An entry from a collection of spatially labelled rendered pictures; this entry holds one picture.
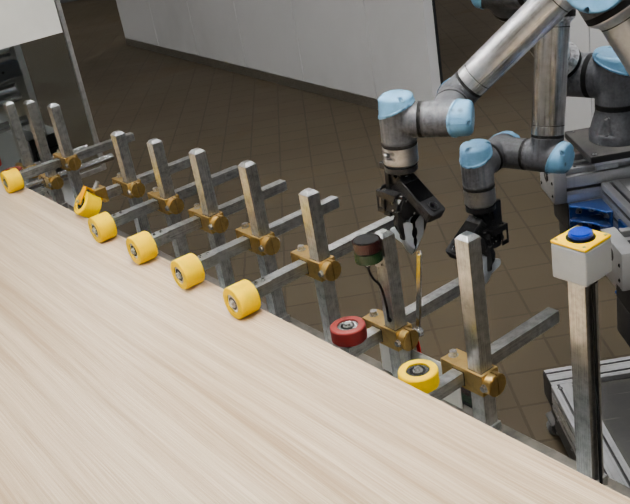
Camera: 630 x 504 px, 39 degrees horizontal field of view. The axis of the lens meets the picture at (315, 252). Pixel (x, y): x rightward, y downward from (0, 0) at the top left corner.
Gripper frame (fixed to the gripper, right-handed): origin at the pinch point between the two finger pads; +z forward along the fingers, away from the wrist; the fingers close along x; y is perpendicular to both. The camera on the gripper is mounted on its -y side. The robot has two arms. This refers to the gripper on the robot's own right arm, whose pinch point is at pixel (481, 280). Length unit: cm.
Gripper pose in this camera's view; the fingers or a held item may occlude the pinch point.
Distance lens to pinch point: 224.9
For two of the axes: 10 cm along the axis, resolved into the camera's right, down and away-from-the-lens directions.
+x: -6.1, -2.4, 7.5
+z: 1.6, 8.9, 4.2
